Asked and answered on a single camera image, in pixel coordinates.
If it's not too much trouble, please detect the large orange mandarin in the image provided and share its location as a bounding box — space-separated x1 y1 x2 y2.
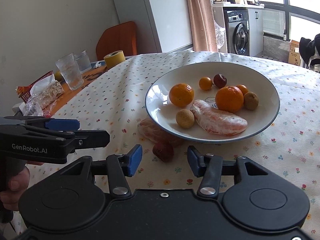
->
215 86 244 113

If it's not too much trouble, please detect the plastic snack bag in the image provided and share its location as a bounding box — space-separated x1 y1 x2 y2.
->
22 74 65 117

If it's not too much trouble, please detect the clear glass front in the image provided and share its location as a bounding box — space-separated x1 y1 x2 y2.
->
55 53 84 90

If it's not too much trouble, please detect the red snack packet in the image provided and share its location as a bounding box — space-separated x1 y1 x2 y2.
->
16 70 54 104

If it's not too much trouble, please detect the white plate blue rim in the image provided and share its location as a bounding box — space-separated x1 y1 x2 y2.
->
145 62 280 144

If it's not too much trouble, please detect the grey washing machine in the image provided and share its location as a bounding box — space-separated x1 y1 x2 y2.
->
223 8 249 56

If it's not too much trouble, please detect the left hand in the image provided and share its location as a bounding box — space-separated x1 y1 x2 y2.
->
1 167 30 211

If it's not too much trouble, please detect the white cabinet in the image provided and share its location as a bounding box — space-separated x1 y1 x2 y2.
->
247 8 264 56

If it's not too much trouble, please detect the clear glass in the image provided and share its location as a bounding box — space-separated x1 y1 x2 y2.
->
55 53 84 90
74 50 92 74

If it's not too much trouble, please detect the peeled pomelo segment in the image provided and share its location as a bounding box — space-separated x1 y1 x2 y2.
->
137 118 184 147
190 100 248 136

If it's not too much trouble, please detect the small kumquat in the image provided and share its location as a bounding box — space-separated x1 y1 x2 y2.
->
199 77 213 91
236 85 249 95

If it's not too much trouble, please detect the orange wooden chair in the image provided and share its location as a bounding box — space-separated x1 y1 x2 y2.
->
95 21 137 60

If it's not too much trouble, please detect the yellow tape roll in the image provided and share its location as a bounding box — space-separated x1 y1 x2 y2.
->
104 50 125 70

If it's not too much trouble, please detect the clear glass back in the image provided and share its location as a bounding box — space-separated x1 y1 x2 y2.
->
74 50 92 74

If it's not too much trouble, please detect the pink curtain left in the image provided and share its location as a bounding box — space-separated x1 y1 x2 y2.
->
187 0 218 52

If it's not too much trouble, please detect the black clothes pile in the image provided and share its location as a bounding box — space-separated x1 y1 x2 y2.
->
299 34 320 73

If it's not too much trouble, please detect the cardboard box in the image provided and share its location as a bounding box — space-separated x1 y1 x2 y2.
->
288 40 301 66

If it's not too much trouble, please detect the red strawberry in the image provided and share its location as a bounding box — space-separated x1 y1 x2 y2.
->
152 142 174 163

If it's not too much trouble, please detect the yellow lemon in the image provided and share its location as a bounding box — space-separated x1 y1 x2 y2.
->
54 70 63 82

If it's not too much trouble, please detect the floral white tablecloth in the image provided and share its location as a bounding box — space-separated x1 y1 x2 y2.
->
11 49 320 240

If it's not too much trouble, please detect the white refrigerator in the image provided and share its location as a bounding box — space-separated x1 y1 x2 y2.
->
113 0 193 54

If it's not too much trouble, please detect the brown longan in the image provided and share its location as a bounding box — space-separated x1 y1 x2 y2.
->
176 109 195 129
244 92 259 111

